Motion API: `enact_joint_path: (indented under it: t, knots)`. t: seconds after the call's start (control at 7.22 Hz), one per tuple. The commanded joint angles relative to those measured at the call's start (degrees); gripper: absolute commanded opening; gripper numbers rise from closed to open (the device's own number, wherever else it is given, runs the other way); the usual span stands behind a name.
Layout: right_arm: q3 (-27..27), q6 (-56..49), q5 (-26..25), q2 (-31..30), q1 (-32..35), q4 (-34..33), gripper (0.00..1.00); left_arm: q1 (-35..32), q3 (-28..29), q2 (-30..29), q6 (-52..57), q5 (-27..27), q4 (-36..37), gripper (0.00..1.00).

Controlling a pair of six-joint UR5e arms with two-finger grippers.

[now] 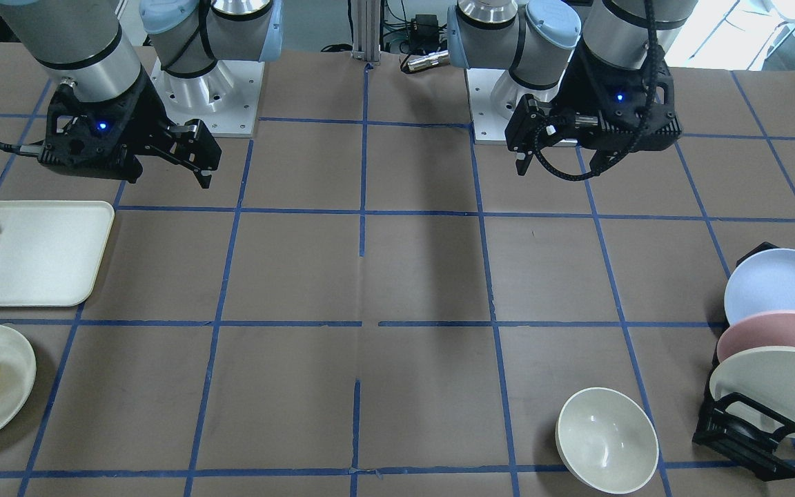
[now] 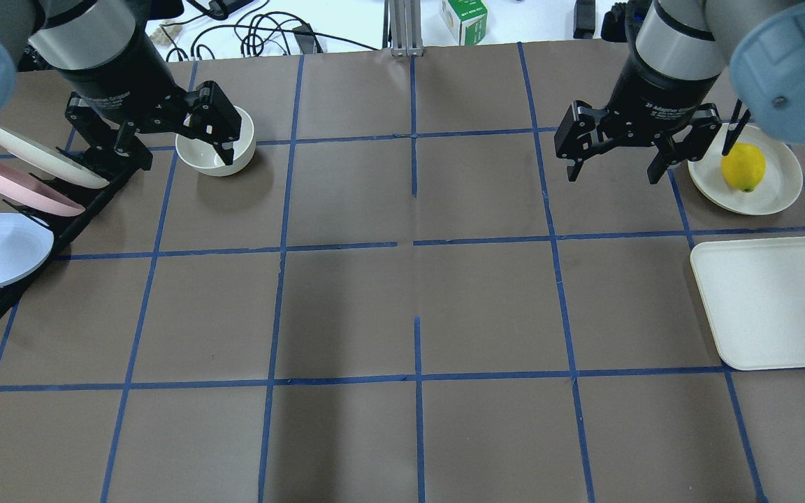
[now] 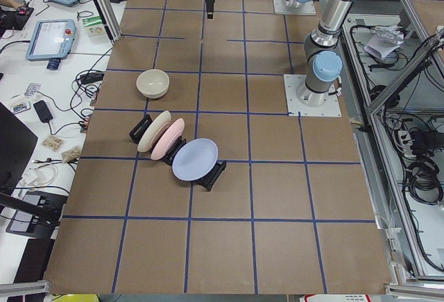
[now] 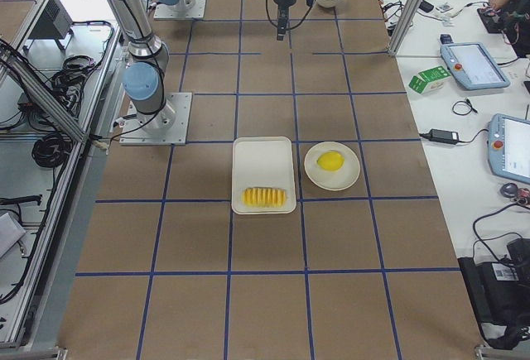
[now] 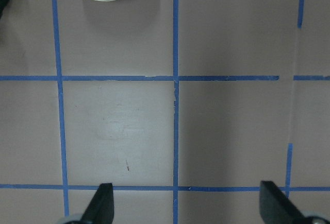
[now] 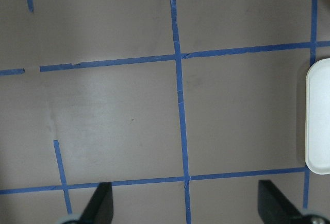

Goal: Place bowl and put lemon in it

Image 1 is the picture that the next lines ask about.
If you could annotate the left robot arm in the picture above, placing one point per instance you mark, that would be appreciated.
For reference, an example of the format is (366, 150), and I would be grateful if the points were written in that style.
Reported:
(535, 42)

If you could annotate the light blue plate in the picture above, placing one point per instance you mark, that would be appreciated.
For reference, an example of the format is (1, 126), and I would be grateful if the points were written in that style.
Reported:
(763, 282)

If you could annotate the white rectangular tray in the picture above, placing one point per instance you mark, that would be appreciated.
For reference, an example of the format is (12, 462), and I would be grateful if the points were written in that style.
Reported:
(51, 250)

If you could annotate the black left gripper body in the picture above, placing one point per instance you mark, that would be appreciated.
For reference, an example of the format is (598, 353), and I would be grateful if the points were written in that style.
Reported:
(585, 92)

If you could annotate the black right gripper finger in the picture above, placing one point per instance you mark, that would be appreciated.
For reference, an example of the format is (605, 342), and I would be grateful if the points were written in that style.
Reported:
(190, 145)

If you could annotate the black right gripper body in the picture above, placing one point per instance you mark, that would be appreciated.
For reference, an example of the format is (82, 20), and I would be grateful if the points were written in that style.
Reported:
(147, 112)

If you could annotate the black power adapter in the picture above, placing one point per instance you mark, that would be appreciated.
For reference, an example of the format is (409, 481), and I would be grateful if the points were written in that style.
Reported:
(424, 28)

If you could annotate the aluminium frame post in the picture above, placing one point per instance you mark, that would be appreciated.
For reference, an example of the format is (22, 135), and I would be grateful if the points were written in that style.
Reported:
(366, 23)

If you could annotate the silver metal connector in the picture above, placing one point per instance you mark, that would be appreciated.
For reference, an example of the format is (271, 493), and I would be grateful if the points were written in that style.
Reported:
(413, 65)

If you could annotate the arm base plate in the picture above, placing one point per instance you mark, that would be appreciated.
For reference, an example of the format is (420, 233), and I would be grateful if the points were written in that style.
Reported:
(493, 96)
(226, 99)

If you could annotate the cream plate in rack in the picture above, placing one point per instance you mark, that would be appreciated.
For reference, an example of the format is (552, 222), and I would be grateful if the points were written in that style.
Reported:
(764, 374)

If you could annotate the white ceramic bowl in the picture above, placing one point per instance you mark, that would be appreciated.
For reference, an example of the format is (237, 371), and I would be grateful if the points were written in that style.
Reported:
(607, 441)

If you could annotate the black dish rack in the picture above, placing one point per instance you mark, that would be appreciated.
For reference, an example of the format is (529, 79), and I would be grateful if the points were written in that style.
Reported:
(739, 440)

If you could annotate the pink plate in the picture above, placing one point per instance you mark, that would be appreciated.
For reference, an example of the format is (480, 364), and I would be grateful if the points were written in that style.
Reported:
(767, 329)

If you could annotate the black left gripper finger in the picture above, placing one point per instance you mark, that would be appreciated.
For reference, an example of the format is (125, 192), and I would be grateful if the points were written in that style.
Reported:
(602, 160)
(534, 125)

